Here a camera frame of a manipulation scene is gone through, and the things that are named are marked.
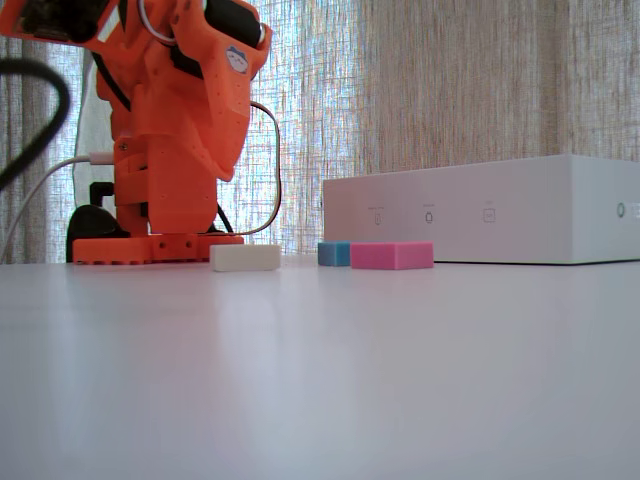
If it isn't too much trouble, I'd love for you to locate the white USB cable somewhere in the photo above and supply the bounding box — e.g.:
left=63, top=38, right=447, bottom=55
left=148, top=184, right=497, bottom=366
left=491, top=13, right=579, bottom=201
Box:
left=0, top=151, right=117, bottom=264

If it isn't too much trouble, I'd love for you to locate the pink foam cuboid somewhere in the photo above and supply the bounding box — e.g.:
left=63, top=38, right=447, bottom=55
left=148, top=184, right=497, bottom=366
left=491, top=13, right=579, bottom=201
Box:
left=349, top=241, right=435, bottom=271

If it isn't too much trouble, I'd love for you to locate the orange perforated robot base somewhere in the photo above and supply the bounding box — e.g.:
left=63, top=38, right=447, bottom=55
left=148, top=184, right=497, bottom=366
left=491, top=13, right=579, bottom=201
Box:
left=72, top=232, right=246, bottom=266

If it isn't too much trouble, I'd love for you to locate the thick black cable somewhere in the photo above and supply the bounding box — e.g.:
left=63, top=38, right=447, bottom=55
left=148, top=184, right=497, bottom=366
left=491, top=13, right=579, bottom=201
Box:
left=0, top=57, right=74, bottom=194

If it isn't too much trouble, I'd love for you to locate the red white black servo cable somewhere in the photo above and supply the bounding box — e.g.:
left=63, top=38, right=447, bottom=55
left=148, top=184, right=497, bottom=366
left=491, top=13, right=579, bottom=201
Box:
left=137, top=0, right=177, bottom=45
left=227, top=99, right=282, bottom=237

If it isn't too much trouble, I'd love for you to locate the thin black camera cable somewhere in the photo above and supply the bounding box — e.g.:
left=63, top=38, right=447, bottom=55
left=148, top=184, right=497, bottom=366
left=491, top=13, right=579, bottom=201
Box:
left=92, top=53, right=134, bottom=111

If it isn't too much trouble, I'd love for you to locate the beige woven curtain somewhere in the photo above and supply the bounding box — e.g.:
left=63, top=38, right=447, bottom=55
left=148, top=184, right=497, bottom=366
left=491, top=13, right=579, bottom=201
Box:
left=0, top=0, right=640, bottom=264

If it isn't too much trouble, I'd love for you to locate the white cardboard box bin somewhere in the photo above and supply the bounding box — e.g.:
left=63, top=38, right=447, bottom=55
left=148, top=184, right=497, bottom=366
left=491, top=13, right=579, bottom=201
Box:
left=322, top=153, right=640, bottom=266

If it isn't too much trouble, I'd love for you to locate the black table clamp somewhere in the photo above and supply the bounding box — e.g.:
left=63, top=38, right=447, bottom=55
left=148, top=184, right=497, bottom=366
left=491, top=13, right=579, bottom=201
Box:
left=66, top=182, right=132, bottom=264

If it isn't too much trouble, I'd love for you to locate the white foam cuboid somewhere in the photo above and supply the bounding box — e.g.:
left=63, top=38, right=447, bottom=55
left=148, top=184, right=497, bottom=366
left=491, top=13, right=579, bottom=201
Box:
left=209, top=243, right=282, bottom=273

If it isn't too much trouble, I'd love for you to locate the wrist camera on orange mount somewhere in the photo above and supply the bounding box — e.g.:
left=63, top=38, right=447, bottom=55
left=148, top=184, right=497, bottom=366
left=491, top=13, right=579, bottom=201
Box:
left=0, top=0, right=124, bottom=46

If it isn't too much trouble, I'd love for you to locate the blue foam cuboid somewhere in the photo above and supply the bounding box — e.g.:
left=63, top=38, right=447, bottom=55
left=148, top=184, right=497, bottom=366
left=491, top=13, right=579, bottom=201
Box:
left=317, top=240, right=352, bottom=267

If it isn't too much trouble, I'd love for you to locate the orange gripper, black servo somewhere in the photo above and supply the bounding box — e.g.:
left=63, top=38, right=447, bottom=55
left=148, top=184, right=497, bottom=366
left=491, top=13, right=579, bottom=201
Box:
left=172, top=0, right=275, bottom=182

